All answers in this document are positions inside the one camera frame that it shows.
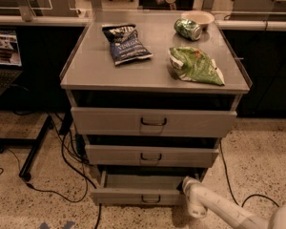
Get blue chip bag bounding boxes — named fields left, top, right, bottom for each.
left=102, top=23, right=153, bottom=66

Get green soda can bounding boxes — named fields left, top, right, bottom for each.
left=174, top=18, right=202, bottom=41

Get black cable floor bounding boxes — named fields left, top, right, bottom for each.
left=24, top=112, right=103, bottom=229
left=218, top=140, right=280, bottom=208

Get white bowl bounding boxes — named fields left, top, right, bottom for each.
left=181, top=10, right=215, bottom=30

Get open laptop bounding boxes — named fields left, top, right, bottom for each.
left=0, top=29, right=23, bottom=96

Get black laptop stand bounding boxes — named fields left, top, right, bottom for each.
left=0, top=115, right=53, bottom=182

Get grey metal drawer cabinet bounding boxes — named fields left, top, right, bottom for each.
left=59, top=10, right=253, bottom=189

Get black cable left floor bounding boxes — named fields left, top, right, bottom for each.
left=24, top=112, right=103, bottom=229

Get black cable right floor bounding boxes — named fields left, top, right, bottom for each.
left=218, top=140, right=280, bottom=208

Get green chip bag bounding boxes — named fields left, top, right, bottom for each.
left=169, top=46, right=225, bottom=86

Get grey drawer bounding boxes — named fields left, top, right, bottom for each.
left=85, top=145, right=218, bottom=168
left=71, top=107, right=236, bottom=137
left=92, top=167, right=202, bottom=206

